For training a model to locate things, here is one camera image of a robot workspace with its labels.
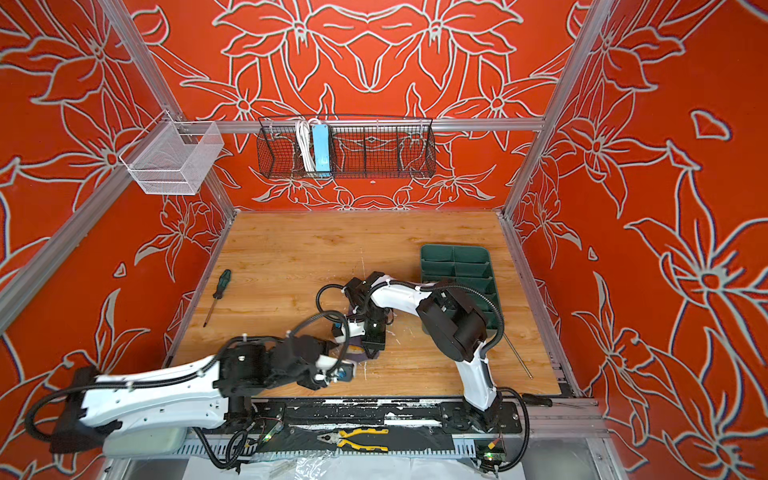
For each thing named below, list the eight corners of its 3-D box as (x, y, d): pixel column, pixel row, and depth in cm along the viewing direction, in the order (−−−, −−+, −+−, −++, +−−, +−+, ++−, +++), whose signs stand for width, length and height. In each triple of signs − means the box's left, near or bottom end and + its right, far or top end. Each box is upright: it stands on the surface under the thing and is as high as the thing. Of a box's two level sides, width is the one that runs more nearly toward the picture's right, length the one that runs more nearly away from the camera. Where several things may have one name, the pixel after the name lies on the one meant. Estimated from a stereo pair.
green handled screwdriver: (204, 327, 91) (200, 323, 89) (226, 273, 104) (223, 269, 102) (210, 327, 91) (206, 323, 89) (232, 273, 104) (228, 269, 102)
